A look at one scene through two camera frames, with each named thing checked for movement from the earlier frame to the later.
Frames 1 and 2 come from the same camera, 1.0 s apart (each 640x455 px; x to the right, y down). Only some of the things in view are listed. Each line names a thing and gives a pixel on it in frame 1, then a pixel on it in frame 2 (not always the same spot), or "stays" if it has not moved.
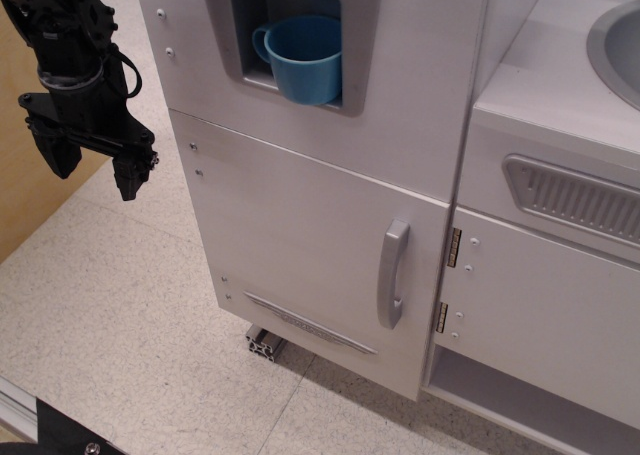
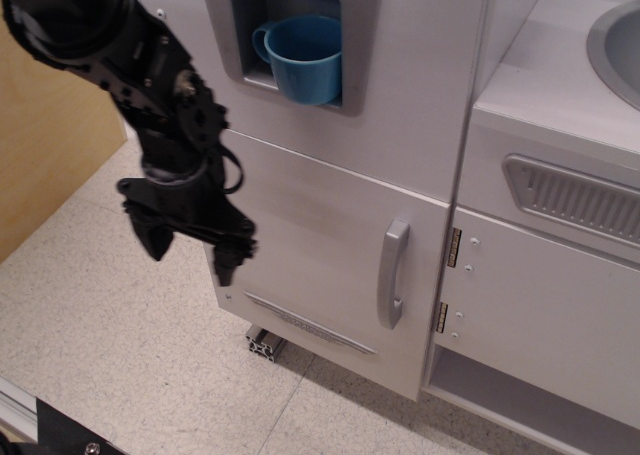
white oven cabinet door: (560, 320) stays
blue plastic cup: (305, 53) stays
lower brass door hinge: (442, 316) stays
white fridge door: (290, 243) stays
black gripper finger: (63, 152) -> (156, 236)
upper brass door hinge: (454, 247) stays
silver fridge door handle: (393, 243) stays
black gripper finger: (132, 170) -> (229, 256)
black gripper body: (97, 115) -> (200, 204)
